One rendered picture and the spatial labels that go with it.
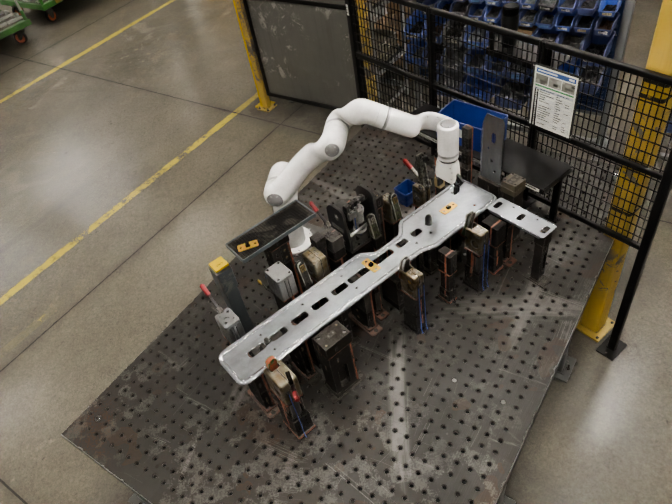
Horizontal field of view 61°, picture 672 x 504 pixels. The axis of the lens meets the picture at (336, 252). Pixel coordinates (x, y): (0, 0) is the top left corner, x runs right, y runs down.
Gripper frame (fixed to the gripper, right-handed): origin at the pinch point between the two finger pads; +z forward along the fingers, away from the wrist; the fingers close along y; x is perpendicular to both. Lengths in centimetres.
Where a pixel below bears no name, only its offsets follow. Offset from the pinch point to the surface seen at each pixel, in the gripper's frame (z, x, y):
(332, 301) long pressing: 12, -70, 3
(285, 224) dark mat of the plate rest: -4, -64, -31
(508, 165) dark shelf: 9.0, 37.1, 2.9
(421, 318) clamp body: 34, -40, 21
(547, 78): -28, 54, 6
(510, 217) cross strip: 12.0, 12.4, 23.6
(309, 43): 40, 100, -236
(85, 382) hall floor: 112, -169, -133
